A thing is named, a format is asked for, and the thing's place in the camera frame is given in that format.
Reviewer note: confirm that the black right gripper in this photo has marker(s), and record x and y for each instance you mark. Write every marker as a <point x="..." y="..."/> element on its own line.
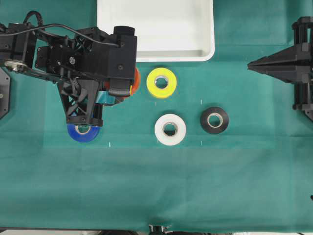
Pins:
<point x="293" y="65"/>

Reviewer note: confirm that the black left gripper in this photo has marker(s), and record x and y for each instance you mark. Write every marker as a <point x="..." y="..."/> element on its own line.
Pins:
<point x="92" y="55"/>

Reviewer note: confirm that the red tape roll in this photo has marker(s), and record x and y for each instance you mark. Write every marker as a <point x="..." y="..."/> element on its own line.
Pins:
<point x="134" y="87"/>

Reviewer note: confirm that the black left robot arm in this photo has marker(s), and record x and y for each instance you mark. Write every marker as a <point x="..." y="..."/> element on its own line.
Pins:
<point x="18" y="50"/>

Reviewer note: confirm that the teal tape roll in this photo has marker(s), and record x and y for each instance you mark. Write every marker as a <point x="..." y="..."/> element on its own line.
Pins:
<point x="105" y="99"/>

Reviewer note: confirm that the blue tape roll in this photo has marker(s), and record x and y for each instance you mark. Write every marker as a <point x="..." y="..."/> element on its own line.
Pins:
<point x="77" y="135"/>

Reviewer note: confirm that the yellow tape roll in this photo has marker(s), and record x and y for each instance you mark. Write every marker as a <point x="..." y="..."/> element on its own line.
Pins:
<point x="161" y="83"/>

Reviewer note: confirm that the white tape roll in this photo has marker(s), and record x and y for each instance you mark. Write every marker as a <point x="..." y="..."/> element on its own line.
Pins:
<point x="170" y="129"/>

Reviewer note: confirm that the white plastic tray case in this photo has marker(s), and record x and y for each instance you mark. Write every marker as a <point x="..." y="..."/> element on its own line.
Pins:
<point x="166" y="30"/>

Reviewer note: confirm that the black tape roll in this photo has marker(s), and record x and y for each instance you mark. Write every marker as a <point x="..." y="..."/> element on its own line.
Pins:
<point x="214" y="120"/>

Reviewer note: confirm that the green table cloth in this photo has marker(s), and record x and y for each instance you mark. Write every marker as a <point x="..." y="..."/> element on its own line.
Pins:
<point x="257" y="175"/>

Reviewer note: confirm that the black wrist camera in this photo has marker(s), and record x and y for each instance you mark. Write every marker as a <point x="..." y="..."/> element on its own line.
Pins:
<point x="123" y="30"/>

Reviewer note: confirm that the black bracket at table edge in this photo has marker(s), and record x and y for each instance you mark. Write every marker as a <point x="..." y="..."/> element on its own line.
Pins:
<point x="158" y="230"/>

